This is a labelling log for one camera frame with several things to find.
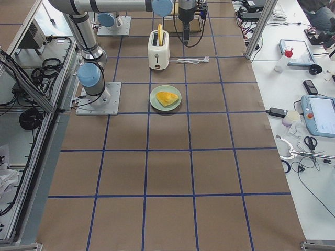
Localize white bottle red cap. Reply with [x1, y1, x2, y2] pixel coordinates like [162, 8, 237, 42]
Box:
[274, 47, 293, 73]

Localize teach pendant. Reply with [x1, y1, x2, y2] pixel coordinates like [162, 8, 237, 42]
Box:
[301, 95, 334, 138]
[278, 39, 316, 66]

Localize white power cord with plug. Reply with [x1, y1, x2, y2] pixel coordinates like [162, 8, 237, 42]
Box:
[169, 56, 211, 64]

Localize black round cap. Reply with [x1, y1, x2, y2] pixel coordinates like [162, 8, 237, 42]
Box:
[309, 64, 322, 75]

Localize aluminium frame post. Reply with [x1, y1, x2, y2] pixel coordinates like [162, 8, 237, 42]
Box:
[244, 0, 277, 59]

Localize light green plate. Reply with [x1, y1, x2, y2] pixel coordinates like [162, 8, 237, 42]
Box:
[149, 85, 182, 111]

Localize teach pendant near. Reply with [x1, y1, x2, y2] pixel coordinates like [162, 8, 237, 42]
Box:
[301, 95, 334, 138]

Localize black scissors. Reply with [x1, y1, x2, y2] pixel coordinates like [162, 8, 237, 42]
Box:
[304, 136, 318, 153]

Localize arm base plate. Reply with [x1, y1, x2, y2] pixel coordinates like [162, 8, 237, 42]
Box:
[76, 82, 121, 116]
[97, 16, 131, 37]

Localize white two-slot toaster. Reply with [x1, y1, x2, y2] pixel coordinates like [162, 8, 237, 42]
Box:
[147, 30, 170, 70]

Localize toast slice in toaster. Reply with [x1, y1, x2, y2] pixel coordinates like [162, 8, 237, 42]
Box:
[157, 24, 164, 46]

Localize black power adapter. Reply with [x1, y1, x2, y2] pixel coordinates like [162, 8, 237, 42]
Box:
[266, 107, 287, 118]

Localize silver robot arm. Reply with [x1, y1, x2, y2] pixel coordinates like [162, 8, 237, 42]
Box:
[97, 13, 169, 47]
[50, 1, 176, 108]

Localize teach pendant far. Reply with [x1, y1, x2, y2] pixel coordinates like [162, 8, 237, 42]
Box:
[278, 39, 316, 66]

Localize black phone device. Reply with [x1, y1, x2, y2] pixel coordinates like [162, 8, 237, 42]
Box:
[303, 80, 318, 95]

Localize white cup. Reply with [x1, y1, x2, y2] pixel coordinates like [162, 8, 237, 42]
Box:
[282, 110, 300, 127]

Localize golden triangular pastry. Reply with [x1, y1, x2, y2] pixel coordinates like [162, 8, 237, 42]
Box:
[155, 92, 179, 107]

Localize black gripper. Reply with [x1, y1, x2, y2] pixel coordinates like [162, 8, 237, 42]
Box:
[178, 0, 196, 43]

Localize wire and wood shelf box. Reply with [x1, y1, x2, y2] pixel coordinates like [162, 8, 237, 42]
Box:
[163, 0, 209, 33]

